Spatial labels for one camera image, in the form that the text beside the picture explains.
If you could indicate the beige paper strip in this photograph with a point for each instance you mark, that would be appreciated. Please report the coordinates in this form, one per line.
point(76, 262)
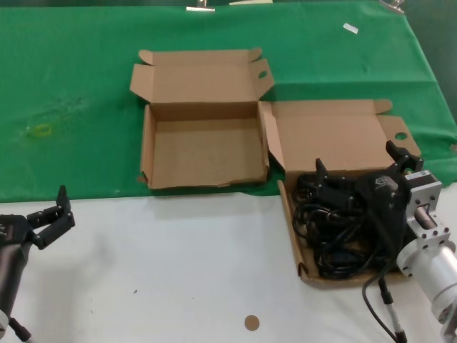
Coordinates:
point(250, 2)

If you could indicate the green table cloth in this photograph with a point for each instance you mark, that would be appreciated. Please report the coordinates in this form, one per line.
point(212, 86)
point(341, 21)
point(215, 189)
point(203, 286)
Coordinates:
point(71, 71)

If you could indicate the torn-edge open cardboard box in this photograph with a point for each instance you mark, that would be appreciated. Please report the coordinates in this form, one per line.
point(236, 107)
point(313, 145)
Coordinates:
point(203, 150)

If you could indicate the brown cardboard disc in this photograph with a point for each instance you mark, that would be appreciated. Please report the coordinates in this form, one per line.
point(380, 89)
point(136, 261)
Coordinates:
point(251, 323)

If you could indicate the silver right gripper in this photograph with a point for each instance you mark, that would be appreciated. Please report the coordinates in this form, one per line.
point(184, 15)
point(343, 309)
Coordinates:
point(426, 194)

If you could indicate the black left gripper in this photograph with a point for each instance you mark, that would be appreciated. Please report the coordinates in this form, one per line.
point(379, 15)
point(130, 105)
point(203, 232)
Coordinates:
point(16, 230)

